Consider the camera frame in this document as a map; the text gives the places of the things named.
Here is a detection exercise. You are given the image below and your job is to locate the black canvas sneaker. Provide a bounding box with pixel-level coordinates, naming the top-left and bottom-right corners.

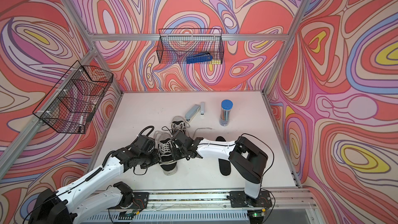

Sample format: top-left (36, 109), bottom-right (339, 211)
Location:
top-left (171, 116), bottom-right (197, 142)
top-left (154, 131), bottom-right (178, 176)

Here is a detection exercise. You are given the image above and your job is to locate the black shoe insole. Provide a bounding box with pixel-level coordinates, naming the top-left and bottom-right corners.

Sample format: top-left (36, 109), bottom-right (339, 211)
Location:
top-left (215, 136), bottom-right (232, 177)

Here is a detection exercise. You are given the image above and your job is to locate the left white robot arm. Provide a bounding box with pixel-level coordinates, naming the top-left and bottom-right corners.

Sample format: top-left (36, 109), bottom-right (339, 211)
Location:
top-left (24, 134), bottom-right (159, 224)

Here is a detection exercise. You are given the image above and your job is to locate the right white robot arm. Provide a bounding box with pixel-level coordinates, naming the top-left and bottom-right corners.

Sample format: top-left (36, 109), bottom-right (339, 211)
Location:
top-left (171, 131), bottom-right (268, 199)

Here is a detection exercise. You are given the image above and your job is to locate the grey blue stapler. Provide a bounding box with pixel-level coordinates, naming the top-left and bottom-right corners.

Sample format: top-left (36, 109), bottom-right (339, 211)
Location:
top-left (184, 102), bottom-right (205, 122)

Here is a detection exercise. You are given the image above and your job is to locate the pencil tube with blue lid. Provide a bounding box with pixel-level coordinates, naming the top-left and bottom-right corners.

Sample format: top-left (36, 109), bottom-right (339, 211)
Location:
top-left (219, 100), bottom-right (233, 126)

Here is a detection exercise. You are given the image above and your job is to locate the white marker in basket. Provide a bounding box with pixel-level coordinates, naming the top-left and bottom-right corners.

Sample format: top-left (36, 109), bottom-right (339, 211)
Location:
top-left (77, 115), bottom-right (84, 133)

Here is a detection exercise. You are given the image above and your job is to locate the blue stapler in basket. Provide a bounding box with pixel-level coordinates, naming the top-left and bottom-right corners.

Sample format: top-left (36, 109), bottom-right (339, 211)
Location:
top-left (186, 52), bottom-right (213, 64)

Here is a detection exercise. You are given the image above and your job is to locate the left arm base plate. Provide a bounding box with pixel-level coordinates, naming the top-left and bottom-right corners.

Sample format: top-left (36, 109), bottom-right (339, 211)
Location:
top-left (109, 192), bottom-right (149, 211)

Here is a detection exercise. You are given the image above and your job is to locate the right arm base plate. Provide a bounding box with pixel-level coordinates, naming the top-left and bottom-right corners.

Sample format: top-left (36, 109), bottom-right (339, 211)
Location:
top-left (227, 190), bottom-right (273, 209)

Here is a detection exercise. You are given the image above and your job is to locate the black wire basket left wall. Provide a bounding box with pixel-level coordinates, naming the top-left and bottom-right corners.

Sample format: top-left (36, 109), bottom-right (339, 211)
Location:
top-left (32, 61), bottom-right (114, 134)

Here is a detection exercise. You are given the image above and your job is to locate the black wire basket wall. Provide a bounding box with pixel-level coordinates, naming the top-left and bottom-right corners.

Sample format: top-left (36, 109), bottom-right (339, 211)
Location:
top-left (157, 28), bottom-right (224, 65)
top-left (32, 61), bottom-right (114, 134)

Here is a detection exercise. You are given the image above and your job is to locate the black wire basket back wall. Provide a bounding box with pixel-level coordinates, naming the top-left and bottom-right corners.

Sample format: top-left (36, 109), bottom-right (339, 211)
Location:
top-left (157, 28), bottom-right (224, 65)

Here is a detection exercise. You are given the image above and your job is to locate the aluminium rail with vents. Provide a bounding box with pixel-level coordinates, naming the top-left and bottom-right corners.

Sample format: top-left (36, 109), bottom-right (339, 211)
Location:
top-left (81, 189), bottom-right (324, 224)

